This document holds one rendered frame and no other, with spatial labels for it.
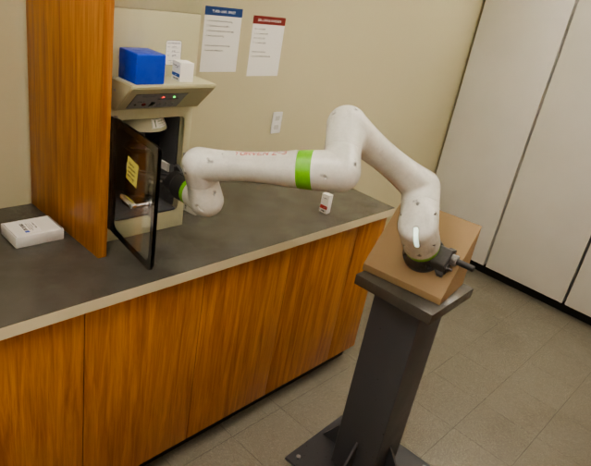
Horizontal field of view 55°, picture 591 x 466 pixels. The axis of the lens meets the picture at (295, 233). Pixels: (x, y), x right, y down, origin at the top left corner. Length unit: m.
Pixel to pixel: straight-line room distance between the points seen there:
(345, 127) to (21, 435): 1.33
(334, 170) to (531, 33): 2.92
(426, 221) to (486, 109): 2.65
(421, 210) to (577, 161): 2.47
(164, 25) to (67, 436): 1.35
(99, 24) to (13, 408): 1.12
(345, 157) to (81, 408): 1.16
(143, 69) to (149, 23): 0.18
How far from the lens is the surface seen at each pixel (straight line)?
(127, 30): 1.88
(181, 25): 1.99
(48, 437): 2.04
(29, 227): 2.08
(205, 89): 1.96
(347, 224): 2.50
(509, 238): 4.50
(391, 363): 2.21
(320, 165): 1.61
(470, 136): 4.52
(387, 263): 2.10
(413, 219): 1.88
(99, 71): 1.77
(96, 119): 1.82
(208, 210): 1.79
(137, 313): 1.93
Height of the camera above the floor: 1.90
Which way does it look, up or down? 25 degrees down
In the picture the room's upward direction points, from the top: 11 degrees clockwise
